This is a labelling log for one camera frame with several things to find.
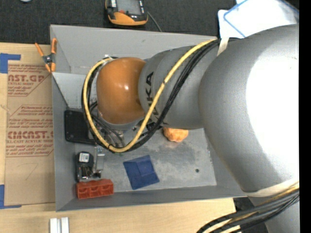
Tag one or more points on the brown cardboard board, red print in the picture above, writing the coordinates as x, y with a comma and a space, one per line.
29, 173

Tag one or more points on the black and silver small device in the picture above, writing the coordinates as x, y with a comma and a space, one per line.
85, 162

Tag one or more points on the red toy brick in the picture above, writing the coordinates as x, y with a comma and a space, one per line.
94, 188

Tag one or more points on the grey metal bin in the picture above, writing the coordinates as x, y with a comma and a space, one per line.
175, 159

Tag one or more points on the orange toy fruit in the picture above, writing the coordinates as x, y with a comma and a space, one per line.
175, 134

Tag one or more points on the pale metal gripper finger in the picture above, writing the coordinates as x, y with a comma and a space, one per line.
99, 160

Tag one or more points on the black flat square pad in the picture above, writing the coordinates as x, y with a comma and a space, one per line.
76, 126

